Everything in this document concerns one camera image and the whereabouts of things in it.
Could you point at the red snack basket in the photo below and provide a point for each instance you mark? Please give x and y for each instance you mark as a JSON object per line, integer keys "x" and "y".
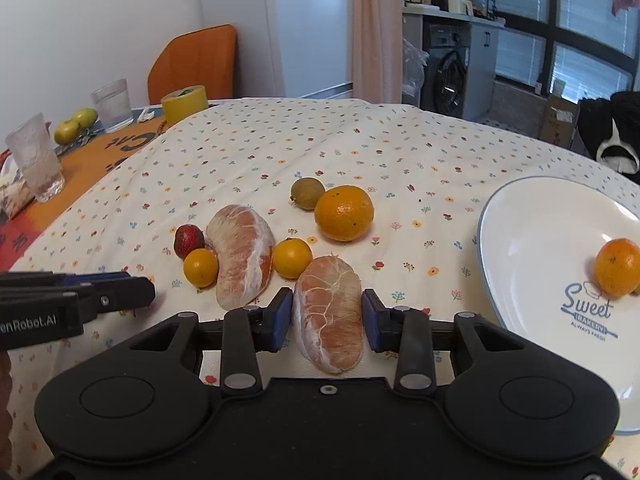
{"x": 15, "y": 193}

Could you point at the clear glass back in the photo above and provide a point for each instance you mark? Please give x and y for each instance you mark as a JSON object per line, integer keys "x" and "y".
{"x": 112, "y": 102}

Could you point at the white refrigerator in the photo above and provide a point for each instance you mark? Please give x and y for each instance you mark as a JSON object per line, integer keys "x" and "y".
{"x": 288, "y": 48}

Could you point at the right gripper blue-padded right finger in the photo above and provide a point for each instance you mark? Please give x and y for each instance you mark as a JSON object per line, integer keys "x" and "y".
{"x": 408, "y": 333}

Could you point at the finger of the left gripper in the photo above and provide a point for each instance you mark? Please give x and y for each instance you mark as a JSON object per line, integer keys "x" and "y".
{"x": 112, "y": 296}
{"x": 47, "y": 278}

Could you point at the white plate with blue rim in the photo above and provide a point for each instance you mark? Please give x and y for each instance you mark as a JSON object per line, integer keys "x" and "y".
{"x": 537, "y": 238}

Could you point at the pink curtain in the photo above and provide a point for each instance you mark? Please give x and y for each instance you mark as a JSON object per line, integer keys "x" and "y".
{"x": 377, "y": 50}

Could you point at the orange chair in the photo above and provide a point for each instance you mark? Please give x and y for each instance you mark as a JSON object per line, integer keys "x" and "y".
{"x": 205, "y": 58}

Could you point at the brown kiwi fruit back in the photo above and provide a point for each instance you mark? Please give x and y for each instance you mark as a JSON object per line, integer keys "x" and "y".
{"x": 305, "y": 193}

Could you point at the small round fruit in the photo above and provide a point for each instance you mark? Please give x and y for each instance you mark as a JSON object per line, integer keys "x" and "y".
{"x": 200, "y": 268}

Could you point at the orange cat table mat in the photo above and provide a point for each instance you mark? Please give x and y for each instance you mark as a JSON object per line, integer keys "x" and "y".
{"x": 65, "y": 179}

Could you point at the yellow tape roll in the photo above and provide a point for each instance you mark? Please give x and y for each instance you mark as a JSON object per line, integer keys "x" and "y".
{"x": 183, "y": 103}

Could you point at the floral white tablecloth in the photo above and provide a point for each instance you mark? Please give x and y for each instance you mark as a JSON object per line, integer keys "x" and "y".
{"x": 241, "y": 196}

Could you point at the large orange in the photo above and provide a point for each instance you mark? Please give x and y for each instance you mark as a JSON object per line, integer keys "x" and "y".
{"x": 344, "y": 213}
{"x": 616, "y": 268}

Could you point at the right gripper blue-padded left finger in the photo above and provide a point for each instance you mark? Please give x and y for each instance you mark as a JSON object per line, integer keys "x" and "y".
{"x": 246, "y": 332}

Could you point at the kitchen counter cabinet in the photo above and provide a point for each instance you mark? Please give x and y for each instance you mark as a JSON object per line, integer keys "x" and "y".
{"x": 482, "y": 57}

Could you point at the large orange back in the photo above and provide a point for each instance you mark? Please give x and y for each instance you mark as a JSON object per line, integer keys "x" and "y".
{"x": 344, "y": 213}

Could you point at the large orange front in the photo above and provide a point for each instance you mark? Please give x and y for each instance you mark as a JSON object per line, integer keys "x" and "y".
{"x": 616, "y": 268}

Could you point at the green pear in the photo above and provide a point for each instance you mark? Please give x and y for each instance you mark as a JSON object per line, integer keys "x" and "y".
{"x": 67, "y": 132}
{"x": 86, "y": 117}

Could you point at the small yellow kumquat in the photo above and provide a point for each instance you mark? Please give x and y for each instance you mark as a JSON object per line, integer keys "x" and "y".
{"x": 291, "y": 257}

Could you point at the frosted glass front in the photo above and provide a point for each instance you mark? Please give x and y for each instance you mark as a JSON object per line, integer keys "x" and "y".
{"x": 30, "y": 146}

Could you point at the red cherry tomato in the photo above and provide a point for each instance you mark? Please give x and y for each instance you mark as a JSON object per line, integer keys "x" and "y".
{"x": 187, "y": 239}

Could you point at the black jacket on chair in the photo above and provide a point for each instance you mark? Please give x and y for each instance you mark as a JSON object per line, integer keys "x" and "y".
{"x": 609, "y": 128}

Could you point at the peeled pomelo segment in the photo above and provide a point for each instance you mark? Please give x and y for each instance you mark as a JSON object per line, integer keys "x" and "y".
{"x": 243, "y": 243}
{"x": 327, "y": 315}

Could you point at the person's left hand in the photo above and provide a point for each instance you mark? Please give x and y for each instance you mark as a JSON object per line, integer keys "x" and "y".
{"x": 6, "y": 421}

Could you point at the grey washing machine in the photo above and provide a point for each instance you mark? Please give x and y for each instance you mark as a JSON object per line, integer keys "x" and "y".
{"x": 447, "y": 46}

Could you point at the cardboard box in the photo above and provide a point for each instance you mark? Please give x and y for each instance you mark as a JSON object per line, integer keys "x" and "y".
{"x": 559, "y": 122}

